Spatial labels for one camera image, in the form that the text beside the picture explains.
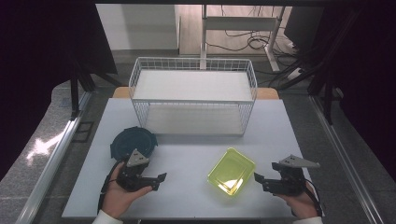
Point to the person's right hand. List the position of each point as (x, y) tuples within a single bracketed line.
[(303, 205)]

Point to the white desk frame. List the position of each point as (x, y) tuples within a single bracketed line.
[(239, 22)]

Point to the aluminium rail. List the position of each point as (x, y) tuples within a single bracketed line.
[(53, 161), (342, 158)]

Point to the green lidded plastic container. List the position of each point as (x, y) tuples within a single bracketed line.
[(232, 169)]

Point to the dark blue round container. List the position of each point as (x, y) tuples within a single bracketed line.
[(132, 141)]

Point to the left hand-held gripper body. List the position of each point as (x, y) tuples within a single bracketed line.
[(132, 175)]

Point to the person's left hand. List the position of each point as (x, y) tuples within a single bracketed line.
[(116, 199)]

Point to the black curtain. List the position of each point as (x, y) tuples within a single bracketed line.
[(40, 62), (367, 77)]

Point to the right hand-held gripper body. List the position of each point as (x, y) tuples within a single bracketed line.
[(291, 182)]

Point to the white power strip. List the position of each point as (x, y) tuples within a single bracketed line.
[(294, 74)]

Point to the black metal stand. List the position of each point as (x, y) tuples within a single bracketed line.
[(327, 96), (74, 93)]

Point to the white cabinet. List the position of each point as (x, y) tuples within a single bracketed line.
[(137, 26)]

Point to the wooden table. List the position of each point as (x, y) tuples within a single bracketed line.
[(267, 93)]

